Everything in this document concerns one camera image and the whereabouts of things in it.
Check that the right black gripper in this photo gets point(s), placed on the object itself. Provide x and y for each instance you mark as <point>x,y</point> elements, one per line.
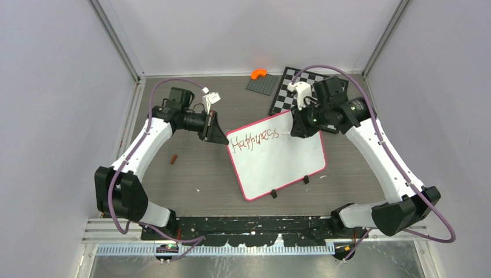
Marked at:
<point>300,128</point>

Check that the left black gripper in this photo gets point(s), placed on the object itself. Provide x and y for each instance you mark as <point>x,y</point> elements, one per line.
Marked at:
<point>212,131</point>

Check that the pink framed whiteboard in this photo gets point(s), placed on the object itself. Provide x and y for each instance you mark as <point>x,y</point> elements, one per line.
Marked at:
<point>265,161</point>

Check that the red marker cap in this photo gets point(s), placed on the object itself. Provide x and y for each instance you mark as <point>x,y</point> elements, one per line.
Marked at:
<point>173,159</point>

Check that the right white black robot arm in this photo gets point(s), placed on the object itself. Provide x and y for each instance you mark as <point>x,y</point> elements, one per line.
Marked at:
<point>325,103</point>

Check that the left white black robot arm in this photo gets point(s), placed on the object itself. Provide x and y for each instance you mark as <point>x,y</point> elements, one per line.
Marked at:
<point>119,190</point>

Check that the black white checkerboard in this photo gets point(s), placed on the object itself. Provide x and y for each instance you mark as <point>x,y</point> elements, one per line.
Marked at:
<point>283,100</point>

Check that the grey lego baseplate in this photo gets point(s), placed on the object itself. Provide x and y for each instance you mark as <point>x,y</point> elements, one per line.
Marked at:
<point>263,84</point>

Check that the orange curved plastic piece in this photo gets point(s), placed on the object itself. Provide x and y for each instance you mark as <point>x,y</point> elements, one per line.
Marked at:
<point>258,73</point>

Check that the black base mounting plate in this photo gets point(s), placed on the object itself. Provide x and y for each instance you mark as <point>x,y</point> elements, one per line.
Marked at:
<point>295,231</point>

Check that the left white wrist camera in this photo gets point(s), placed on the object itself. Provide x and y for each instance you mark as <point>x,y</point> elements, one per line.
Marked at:
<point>209,98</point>

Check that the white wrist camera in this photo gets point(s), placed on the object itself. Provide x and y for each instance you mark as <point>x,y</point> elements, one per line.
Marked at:
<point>209,98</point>
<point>303,91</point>

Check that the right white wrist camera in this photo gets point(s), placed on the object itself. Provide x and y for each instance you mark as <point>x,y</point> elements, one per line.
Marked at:
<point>303,91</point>

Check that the white slotted cable duct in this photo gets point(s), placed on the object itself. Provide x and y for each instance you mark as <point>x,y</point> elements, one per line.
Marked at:
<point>148,249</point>

